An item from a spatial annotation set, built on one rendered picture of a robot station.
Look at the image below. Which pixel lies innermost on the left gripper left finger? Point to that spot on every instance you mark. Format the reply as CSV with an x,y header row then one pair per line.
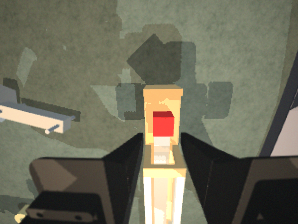
x,y
115,180

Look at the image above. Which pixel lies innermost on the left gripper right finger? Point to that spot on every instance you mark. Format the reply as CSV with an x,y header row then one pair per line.
x,y
223,183

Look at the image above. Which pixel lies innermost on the cream roll of tape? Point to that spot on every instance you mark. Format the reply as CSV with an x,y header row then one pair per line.
x,y
20,215

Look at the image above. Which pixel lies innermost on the grey square stick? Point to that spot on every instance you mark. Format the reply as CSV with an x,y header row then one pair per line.
x,y
161,149

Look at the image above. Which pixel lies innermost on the red cube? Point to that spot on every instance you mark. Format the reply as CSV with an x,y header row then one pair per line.
x,y
163,123

